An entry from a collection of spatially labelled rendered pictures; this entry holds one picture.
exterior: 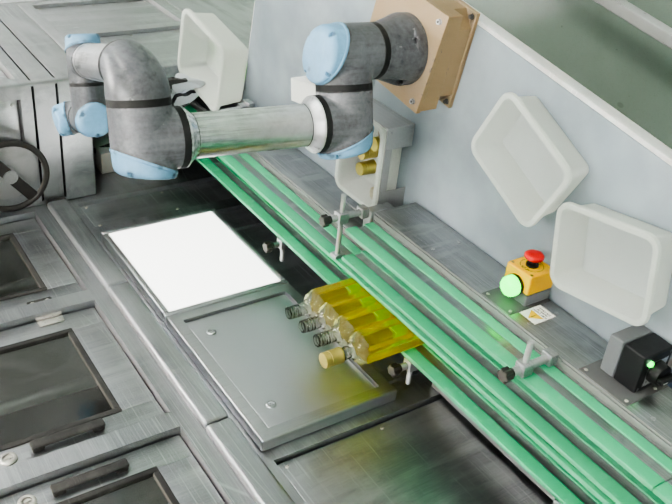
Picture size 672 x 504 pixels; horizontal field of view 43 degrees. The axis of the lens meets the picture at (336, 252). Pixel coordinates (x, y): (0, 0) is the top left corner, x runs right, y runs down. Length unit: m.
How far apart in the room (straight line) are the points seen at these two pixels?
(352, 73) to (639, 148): 0.56
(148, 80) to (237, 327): 0.73
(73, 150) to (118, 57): 1.01
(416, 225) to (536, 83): 0.45
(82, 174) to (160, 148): 1.06
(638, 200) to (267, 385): 0.86
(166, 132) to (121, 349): 0.67
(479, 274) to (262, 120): 0.56
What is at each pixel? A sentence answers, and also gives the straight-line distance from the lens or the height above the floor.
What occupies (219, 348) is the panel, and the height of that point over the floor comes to 1.26.
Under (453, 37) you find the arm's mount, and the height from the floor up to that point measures 0.80.
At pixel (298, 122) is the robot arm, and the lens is 1.67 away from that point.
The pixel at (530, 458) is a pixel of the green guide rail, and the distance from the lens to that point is 1.70.
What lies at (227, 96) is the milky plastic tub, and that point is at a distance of 2.05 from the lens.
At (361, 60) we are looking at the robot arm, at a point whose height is 1.00.
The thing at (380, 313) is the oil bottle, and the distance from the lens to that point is 1.86.
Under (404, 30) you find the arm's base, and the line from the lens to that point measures 1.79.
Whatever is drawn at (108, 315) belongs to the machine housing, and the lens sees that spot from 2.13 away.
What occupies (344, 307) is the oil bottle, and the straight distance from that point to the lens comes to 1.87.
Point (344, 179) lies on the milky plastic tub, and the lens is 2.17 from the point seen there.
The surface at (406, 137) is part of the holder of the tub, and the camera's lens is 2.01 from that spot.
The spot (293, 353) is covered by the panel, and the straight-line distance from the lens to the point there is 1.98.
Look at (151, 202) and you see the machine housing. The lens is 2.62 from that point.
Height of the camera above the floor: 1.98
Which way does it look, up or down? 31 degrees down
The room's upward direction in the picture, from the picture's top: 105 degrees counter-clockwise
